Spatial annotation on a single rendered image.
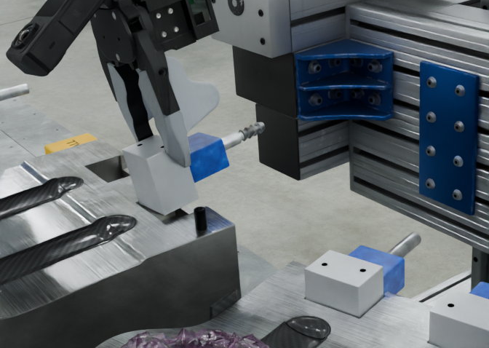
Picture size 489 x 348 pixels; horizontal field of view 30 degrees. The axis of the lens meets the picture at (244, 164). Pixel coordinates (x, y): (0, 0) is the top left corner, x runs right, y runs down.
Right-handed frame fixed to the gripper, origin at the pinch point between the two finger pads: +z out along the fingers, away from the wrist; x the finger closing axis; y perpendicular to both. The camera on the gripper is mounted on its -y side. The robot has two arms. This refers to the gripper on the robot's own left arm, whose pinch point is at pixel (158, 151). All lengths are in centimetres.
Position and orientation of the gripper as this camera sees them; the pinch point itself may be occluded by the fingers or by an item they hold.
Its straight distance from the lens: 79.8
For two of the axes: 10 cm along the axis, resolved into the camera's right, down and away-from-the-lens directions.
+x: -5.3, -1.7, 8.3
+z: 2.6, 9.0, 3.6
